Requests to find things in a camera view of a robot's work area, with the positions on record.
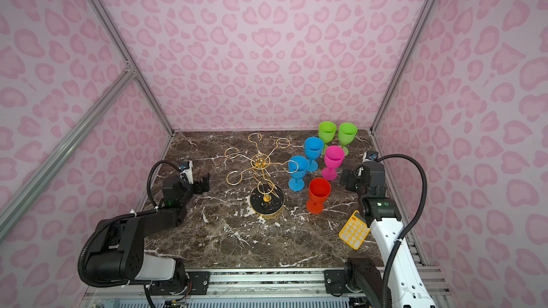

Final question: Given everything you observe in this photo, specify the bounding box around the magenta wine glass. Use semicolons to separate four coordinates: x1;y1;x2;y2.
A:
322;145;345;181

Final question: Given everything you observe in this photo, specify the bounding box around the red wine glass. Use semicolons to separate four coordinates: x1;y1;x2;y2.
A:
306;178;331;214

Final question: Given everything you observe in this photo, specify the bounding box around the lime green wine glass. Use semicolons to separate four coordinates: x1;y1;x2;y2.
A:
318;121;337;155
338;123;358;155

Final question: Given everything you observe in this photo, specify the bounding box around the blue wine glass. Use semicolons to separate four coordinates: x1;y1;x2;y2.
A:
288;155;308;192
304;137;324;173

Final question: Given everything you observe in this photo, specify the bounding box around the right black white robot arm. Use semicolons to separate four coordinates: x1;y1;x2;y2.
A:
324;161;435;307

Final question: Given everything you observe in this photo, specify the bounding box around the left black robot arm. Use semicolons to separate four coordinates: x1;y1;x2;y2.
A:
77;175;211;292

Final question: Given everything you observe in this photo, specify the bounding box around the yellow calculator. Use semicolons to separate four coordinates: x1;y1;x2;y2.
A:
338;210;370;250

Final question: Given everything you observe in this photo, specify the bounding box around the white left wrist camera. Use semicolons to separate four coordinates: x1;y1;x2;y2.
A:
179;161;194;185

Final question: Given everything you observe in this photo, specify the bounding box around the left black corrugated cable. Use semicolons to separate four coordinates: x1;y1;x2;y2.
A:
76;160;185;288

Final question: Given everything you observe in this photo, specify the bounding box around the black corrugated cable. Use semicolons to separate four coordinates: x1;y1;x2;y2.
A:
76;160;185;288
357;153;429;308

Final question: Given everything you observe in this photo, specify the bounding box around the gold wire wine glass rack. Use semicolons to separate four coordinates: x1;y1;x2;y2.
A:
224;133;298;217

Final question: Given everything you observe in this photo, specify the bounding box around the right black corrugated cable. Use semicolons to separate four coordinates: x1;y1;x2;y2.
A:
357;153;429;308

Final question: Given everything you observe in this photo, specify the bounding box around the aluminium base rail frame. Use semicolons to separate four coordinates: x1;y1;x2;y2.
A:
80;267;455;308

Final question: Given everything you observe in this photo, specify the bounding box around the aluminium enclosure frame strut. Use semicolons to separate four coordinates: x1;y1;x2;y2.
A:
1;0;175;240

